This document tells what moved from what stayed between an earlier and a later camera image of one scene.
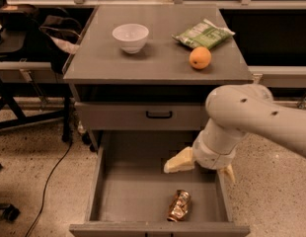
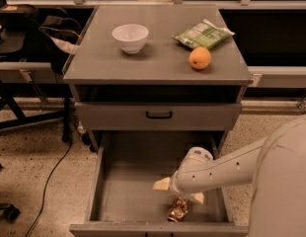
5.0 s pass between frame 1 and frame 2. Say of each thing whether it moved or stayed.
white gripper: moved
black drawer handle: stayed
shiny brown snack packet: stayed
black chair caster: stayed
